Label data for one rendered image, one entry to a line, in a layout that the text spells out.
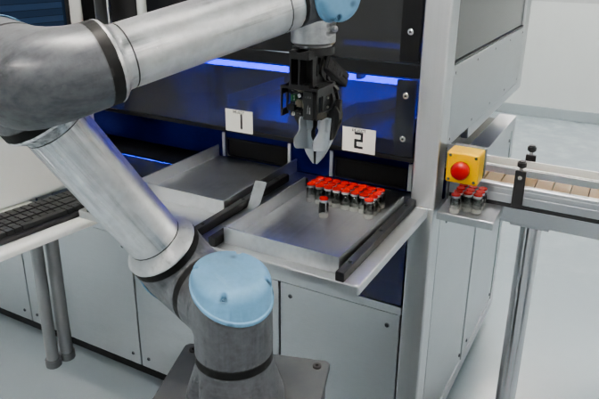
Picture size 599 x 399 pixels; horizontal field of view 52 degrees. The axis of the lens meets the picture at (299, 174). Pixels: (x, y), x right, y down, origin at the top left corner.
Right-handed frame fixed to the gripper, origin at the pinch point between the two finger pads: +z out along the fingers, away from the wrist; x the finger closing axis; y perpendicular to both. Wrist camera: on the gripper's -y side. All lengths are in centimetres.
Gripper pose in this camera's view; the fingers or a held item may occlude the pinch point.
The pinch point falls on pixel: (317, 155)
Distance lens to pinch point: 112.0
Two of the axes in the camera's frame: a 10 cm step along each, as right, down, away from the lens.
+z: 0.0, 9.4, 3.5
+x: 8.8, 1.7, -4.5
